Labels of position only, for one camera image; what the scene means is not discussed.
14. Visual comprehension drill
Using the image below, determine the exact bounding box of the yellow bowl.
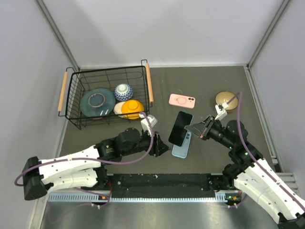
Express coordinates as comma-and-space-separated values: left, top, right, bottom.
121, 100, 144, 120

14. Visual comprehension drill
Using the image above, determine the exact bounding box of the black wire basket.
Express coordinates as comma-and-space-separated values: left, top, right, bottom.
57, 59, 154, 129

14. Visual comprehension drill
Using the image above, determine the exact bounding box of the dark blue ceramic plate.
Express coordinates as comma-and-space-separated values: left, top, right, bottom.
80, 88, 116, 117

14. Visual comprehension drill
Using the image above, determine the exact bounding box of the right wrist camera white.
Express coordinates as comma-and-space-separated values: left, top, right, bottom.
215, 102, 228, 121

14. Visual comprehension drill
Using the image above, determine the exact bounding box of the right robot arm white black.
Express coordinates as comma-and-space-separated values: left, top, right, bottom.
185, 115, 305, 229

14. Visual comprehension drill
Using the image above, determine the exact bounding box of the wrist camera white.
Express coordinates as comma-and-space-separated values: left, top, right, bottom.
215, 102, 228, 121
139, 114, 158, 136

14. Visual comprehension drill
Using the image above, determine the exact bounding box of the white slotted cable duct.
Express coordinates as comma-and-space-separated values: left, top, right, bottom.
48, 192, 241, 204

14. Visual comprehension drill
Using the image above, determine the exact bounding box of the teal smartphone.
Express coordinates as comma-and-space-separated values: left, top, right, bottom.
168, 111, 193, 146

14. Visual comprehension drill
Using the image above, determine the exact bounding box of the blue white patterned bowl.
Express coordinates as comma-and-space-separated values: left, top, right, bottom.
114, 83, 134, 102

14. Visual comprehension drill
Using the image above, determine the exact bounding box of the wooden basket handle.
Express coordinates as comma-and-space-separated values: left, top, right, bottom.
58, 71, 68, 113
145, 63, 154, 103

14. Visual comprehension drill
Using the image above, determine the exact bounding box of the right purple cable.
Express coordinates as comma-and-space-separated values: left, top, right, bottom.
224, 91, 305, 208

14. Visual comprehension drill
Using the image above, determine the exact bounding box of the purple cable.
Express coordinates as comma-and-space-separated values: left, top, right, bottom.
14, 111, 154, 208
224, 91, 305, 208

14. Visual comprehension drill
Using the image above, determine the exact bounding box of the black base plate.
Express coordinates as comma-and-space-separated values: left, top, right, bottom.
80, 173, 239, 198

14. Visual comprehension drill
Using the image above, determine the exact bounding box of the light blue phone case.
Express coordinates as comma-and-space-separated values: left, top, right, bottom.
172, 131, 192, 159

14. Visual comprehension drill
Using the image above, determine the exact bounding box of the right wooden basket handle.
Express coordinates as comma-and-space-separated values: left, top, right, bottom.
145, 63, 154, 103

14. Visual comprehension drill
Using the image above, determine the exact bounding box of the gold brown bowl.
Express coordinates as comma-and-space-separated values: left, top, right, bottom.
215, 91, 238, 111

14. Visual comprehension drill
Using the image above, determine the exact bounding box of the cream white bowl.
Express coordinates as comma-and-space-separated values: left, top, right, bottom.
113, 102, 125, 118

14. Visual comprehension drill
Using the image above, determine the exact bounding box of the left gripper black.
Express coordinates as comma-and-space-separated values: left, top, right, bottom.
122, 126, 171, 157

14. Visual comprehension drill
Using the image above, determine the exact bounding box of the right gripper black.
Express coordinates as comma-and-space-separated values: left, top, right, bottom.
185, 114, 234, 149

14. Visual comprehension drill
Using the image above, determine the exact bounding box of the pink phone case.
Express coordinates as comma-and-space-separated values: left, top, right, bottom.
169, 94, 195, 109

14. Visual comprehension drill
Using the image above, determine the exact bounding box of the left wooden basket handle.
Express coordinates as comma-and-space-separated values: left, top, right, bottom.
58, 71, 68, 113

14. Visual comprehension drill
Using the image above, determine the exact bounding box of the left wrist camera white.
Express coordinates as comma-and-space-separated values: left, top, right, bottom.
139, 114, 158, 136

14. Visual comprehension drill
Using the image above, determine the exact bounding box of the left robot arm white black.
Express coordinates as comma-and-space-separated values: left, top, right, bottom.
22, 128, 170, 201

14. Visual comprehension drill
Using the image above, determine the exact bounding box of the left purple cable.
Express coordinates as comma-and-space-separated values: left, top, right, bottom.
14, 111, 154, 208

